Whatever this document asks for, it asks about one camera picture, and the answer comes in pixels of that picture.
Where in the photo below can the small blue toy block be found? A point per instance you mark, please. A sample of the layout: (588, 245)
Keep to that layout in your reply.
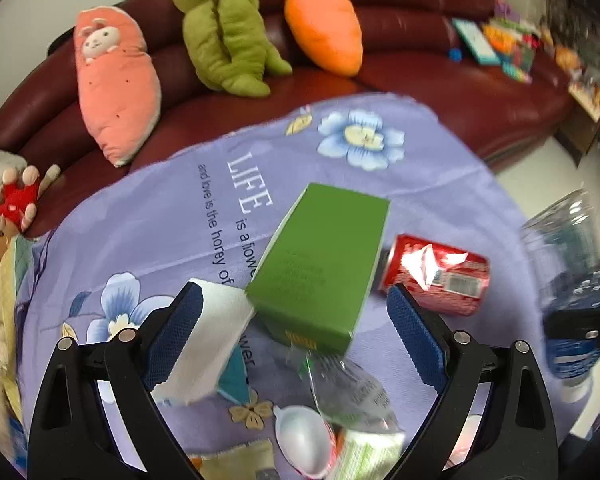
(455, 54)

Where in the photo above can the dark red leather sofa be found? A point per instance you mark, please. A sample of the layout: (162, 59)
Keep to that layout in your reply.
(430, 85)

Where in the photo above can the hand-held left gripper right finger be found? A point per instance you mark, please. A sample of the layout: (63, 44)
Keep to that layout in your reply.
(415, 330)

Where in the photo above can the wooden side cabinet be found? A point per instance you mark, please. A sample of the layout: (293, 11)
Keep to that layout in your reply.
(580, 132)

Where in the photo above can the pink sweet potato plush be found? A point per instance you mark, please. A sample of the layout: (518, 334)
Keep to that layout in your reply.
(115, 95)

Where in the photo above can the white tissue pack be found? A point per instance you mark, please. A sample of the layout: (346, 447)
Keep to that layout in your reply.
(215, 325)

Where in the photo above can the green plush toy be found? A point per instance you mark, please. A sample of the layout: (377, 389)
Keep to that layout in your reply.
(230, 35)

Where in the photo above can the purple floral tablecloth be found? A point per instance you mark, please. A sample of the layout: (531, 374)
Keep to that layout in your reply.
(430, 185)

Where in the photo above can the pile of colourful toys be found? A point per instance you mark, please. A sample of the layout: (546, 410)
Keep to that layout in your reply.
(515, 42)

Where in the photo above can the doll in red dress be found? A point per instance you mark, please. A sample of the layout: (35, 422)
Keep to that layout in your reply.
(17, 200)

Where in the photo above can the white red-rimmed plastic cup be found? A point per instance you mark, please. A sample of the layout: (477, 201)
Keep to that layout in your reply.
(302, 437)

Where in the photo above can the green white snack packet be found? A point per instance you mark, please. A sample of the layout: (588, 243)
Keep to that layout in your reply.
(365, 455)

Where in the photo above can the teal picture book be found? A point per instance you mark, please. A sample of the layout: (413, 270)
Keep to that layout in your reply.
(475, 40)

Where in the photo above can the orange carrot plush toy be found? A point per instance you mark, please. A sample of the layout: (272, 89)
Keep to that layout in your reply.
(325, 30)

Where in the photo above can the pastel striped cloth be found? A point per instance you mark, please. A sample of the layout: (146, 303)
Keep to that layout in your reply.
(17, 280)

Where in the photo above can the green cardboard box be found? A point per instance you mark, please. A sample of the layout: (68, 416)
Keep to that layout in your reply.
(320, 260)

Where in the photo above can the red soda can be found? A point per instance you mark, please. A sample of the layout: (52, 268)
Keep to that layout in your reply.
(445, 270)

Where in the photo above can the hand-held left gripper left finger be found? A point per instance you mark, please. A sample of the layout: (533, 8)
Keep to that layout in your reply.
(172, 340)

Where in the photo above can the clear plastic wrapper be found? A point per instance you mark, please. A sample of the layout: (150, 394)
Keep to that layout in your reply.
(350, 395)

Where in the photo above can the clear plastic water bottle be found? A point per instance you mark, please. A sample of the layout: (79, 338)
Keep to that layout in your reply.
(570, 240)

